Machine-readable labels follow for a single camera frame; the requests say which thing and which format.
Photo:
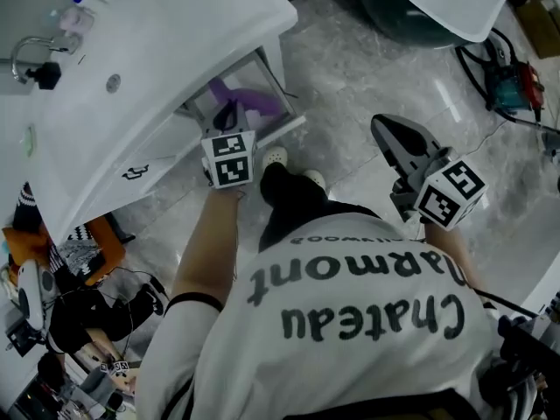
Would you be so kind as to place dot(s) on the person's right forearm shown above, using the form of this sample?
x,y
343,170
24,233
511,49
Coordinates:
x,y
455,252

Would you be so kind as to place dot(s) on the white printed t-shirt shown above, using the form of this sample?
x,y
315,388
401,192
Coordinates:
x,y
332,331

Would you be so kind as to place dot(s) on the person's left forearm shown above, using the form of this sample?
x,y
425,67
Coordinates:
x,y
205,247

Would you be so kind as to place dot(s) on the black equipment rig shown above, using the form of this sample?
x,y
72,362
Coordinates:
x,y
531,348

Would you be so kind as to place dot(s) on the white cabinet drawer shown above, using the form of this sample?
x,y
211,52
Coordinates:
x,y
258,81

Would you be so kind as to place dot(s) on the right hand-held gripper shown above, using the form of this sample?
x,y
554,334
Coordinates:
x,y
446,191

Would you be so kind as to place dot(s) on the white handheld device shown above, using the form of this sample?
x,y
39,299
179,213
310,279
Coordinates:
x,y
30,296

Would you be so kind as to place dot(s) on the teal and red power tool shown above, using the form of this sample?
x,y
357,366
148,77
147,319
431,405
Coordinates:
x,y
516,86

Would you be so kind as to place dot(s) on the black and white patterned cloth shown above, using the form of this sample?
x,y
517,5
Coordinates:
x,y
76,256

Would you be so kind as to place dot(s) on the round chrome overflow cap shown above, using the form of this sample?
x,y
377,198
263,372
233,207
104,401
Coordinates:
x,y
113,83

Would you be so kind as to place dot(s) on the black faucet attachment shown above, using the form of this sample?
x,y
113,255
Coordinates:
x,y
46,76

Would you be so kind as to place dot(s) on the white clog shoe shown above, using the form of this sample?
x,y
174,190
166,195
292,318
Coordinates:
x,y
316,178
275,158

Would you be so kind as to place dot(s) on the cardboard boxes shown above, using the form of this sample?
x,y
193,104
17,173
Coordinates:
x,y
536,11

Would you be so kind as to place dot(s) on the white bathtub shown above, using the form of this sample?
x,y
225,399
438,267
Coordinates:
x,y
455,2

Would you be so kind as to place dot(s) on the orange chair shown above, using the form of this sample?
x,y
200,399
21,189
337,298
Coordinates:
x,y
105,252

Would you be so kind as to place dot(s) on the purple item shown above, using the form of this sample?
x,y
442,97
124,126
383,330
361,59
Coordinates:
x,y
258,101

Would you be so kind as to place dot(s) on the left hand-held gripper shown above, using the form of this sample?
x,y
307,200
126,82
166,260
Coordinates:
x,y
228,159

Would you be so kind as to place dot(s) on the pale pink cup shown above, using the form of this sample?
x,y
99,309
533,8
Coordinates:
x,y
76,19

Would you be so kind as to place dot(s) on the chrome faucet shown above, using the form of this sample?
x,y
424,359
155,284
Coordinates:
x,y
26,46

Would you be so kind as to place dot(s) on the black trousers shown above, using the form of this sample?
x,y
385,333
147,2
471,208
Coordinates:
x,y
297,204

